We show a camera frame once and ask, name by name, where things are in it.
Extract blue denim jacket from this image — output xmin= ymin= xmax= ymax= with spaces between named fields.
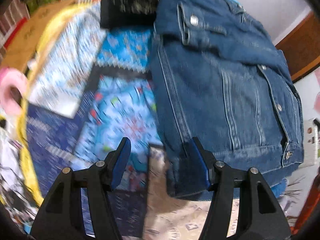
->
xmin=149 ymin=0 xmax=304 ymax=200

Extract folded navy patterned clothes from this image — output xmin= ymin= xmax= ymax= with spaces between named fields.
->
xmin=100 ymin=0 xmax=159 ymax=30

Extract blue patchwork bed quilt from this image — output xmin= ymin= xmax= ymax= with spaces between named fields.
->
xmin=22 ymin=0 xmax=241 ymax=240

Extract pink plush toy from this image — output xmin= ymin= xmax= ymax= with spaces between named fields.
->
xmin=1 ymin=67 xmax=28 ymax=116

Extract wooden door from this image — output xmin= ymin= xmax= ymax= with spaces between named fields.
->
xmin=276 ymin=12 xmax=320 ymax=82

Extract yellow bed sheet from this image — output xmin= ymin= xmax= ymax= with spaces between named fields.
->
xmin=17 ymin=3 xmax=89 ymax=207

